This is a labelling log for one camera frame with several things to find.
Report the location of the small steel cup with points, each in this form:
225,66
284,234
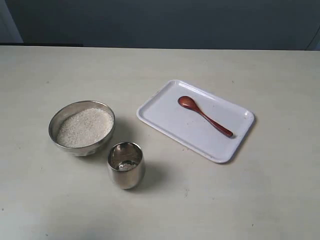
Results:
126,165

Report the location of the white plastic tray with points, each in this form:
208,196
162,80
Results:
163,113

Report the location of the brown wooden spoon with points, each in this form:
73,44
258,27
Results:
188,103

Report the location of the steel bowl with rice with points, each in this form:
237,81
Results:
82,128

